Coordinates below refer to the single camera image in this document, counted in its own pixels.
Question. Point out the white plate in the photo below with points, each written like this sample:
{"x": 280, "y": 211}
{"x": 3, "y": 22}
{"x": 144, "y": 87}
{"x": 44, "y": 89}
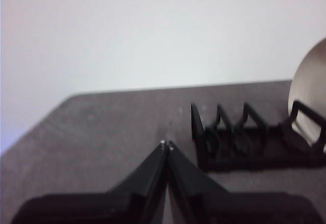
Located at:
{"x": 310, "y": 81}

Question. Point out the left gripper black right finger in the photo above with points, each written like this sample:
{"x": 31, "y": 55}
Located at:
{"x": 216, "y": 206}

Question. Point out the black plate rack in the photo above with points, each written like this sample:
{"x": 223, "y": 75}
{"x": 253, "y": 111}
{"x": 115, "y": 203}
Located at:
{"x": 229, "y": 157}

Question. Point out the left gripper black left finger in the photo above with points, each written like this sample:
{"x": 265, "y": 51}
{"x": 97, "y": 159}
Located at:
{"x": 114, "y": 206}

